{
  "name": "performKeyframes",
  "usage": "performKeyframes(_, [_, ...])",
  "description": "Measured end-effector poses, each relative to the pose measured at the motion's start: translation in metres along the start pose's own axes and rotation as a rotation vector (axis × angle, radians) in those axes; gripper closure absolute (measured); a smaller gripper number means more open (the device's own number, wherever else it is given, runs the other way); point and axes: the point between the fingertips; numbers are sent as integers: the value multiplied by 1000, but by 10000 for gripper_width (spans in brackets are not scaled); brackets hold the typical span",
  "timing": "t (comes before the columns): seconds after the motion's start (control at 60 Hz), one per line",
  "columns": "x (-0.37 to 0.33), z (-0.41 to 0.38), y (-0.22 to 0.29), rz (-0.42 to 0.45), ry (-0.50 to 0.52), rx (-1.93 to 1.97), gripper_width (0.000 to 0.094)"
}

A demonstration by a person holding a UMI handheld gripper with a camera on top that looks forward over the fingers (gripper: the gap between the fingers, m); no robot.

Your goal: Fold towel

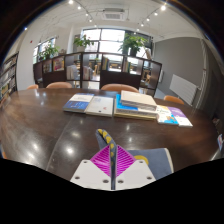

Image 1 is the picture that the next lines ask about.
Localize dark open shelf unit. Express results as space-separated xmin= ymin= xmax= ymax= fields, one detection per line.
xmin=32 ymin=51 xmax=163 ymax=98

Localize dark blue book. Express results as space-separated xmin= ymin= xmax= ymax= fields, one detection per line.
xmin=62 ymin=92 xmax=95 ymax=114

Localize grey-blue towel with yellow letters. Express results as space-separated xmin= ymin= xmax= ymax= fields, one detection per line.
xmin=94 ymin=128 xmax=175 ymax=191

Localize yellow-edged book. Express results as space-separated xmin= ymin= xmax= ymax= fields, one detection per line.
xmin=113 ymin=108 xmax=158 ymax=121

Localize side window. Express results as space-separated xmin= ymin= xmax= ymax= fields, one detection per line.
xmin=32 ymin=37 xmax=56 ymax=64

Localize wall bookshelf with books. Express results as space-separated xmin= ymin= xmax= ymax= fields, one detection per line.
xmin=0 ymin=52 xmax=19 ymax=101

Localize purple and white book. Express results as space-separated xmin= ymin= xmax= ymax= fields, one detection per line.
xmin=167 ymin=106 xmax=194 ymax=128

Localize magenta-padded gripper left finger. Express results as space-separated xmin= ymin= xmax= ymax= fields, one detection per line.
xmin=69 ymin=144 xmax=113 ymax=191

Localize large green potted plant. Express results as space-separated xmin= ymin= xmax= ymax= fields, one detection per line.
xmin=118 ymin=33 xmax=148 ymax=57

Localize ceiling spot lights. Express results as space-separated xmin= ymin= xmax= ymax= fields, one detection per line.
xmin=23 ymin=0 xmax=168 ymax=31

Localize beige book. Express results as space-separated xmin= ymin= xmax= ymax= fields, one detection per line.
xmin=119 ymin=90 xmax=158 ymax=112

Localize large black-framed window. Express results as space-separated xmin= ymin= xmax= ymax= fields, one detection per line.
xmin=81 ymin=28 xmax=154 ymax=56

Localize bright blue book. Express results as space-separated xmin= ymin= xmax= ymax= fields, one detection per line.
xmin=114 ymin=93 xmax=158 ymax=116

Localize blue printed card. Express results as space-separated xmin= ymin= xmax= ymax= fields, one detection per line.
xmin=217 ymin=133 xmax=224 ymax=151

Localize white and cyan book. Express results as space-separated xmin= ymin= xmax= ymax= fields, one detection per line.
xmin=155 ymin=104 xmax=180 ymax=126

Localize large white radiator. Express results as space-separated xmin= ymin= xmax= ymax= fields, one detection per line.
xmin=169 ymin=73 xmax=199 ymax=107

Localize ceiling air conditioner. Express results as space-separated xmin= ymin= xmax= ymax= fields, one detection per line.
xmin=101 ymin=8 xmax=126 ymax=22

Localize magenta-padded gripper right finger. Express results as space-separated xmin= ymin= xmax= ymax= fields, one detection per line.
xmin=114 ymin=145 xmax=157 ymax=191

